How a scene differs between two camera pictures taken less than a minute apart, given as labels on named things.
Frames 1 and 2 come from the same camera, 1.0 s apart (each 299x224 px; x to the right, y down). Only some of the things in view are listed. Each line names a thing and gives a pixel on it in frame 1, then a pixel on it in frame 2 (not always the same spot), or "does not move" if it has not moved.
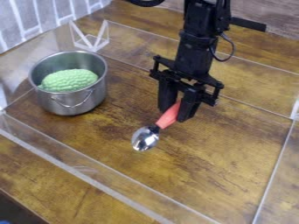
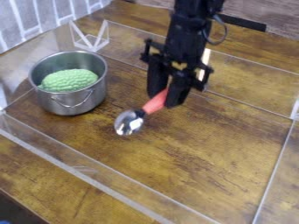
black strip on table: (248, 24) does not move
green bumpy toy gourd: (68, 80) does not move
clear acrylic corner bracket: (89, 41) does not move
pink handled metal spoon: (144, 136) → (128, 121)
